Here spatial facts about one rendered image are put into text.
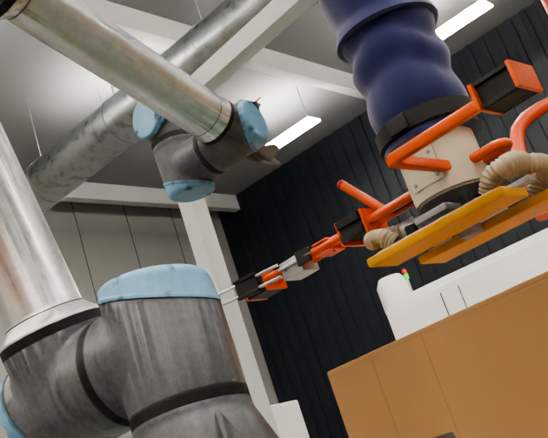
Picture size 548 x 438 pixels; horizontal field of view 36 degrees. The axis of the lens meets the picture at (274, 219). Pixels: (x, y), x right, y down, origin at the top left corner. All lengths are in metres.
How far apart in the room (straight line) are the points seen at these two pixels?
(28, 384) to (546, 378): 0.83
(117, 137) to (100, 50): 8.08
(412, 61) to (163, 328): 0.98
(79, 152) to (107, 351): 8.75
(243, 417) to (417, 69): 1.00
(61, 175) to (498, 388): 8.81
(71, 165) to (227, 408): 8.99
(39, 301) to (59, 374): 0.11
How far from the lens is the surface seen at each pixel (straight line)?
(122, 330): 1.04
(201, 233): 5.10
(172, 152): 1.60
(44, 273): 1.17
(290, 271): 2.04
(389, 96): 1.79
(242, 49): 4.92
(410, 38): 1.82
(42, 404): 1.14
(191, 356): 1.00
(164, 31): 10.06
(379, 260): 1.74
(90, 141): 9.62
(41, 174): 10.27
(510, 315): 1.51
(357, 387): 1.73
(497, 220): 1.81
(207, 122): 1.47
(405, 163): 1.60
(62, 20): 1.31
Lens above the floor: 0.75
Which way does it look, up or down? 17 degrees up
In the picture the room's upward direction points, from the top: 19 degrees counter-clockwise
